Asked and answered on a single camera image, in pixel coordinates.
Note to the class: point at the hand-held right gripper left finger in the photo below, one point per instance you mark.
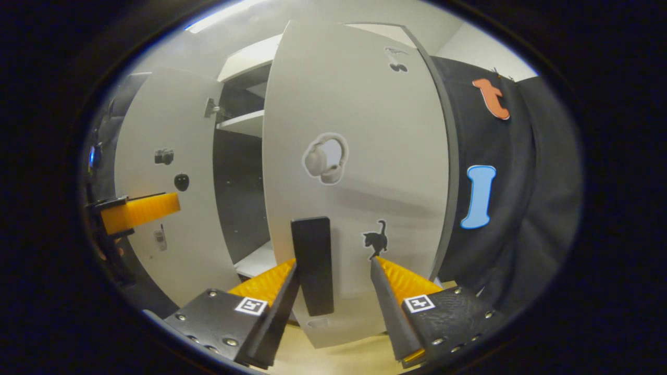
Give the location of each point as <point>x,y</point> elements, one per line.
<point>276,317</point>

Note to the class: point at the metal door hinge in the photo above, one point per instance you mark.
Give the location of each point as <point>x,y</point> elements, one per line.
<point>211,108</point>

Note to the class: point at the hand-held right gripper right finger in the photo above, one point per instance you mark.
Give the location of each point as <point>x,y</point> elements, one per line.
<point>396,317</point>

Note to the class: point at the white cabinet door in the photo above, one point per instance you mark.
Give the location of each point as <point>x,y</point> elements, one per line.
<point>198,219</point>
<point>365,172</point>

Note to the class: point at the white shoe cabinet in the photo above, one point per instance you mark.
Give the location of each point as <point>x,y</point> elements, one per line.
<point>234,198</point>

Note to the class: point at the black backdrop cloth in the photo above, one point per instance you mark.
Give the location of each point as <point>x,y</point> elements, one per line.
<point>521,234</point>

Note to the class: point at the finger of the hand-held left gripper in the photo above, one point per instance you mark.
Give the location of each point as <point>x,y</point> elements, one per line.
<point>140,211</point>

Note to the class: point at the white cabinet shelf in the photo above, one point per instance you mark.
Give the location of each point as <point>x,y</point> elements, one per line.
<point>245,124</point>

